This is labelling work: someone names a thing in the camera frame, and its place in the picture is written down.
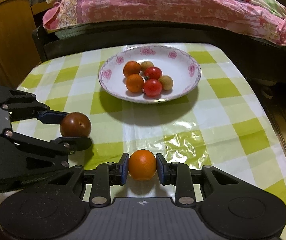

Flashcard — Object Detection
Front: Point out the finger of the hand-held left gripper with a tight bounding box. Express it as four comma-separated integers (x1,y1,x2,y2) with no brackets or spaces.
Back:
1,90,69,125
4,129,92,172

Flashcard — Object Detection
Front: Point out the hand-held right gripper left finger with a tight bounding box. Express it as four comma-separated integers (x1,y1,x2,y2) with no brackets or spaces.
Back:
46,153,129,208

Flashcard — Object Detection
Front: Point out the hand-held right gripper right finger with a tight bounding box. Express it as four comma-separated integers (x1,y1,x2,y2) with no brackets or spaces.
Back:
156,153,241,208

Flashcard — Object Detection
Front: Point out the orange tangerine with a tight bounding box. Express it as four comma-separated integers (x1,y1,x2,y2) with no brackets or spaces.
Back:
128,149,157,181
123,61,141,78
125,74,145,92

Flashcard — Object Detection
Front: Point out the red cherry tomato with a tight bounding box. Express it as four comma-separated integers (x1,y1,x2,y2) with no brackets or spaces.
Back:
143,79,163,97
144,66,163,80

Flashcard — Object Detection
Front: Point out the brown longan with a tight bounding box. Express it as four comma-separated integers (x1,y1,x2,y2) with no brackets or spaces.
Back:
158,75,174,91
140,61,155,72

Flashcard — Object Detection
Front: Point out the white floral rimmed plate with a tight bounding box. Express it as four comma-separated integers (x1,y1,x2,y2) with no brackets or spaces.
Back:
98,45,202,104

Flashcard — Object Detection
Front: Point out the green checked plastic tablecloth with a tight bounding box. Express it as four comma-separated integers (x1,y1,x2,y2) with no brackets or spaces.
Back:
0,42,286,230

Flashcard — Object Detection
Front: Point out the wooden cabinet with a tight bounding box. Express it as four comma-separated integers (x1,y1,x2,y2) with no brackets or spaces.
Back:
0,0,58,88

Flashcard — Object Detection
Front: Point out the white shoe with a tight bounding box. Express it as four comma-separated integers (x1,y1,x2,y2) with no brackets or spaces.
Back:
253,78,276,98

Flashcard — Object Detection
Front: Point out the pink floral quilt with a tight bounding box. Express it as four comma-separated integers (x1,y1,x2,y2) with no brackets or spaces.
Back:
42,0,286,46

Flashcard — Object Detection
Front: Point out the dark bed frame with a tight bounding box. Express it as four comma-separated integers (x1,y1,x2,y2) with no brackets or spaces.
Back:
32,21,286,80

